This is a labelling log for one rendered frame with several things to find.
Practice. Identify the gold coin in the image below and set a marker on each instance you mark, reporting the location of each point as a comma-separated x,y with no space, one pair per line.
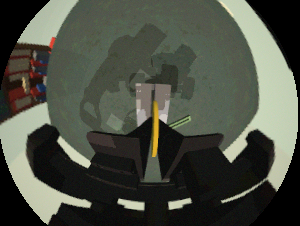
155,137

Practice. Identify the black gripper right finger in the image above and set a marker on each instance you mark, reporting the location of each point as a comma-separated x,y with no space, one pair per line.
172,145

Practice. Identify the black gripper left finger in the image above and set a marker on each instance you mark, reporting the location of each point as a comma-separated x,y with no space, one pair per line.
134,145

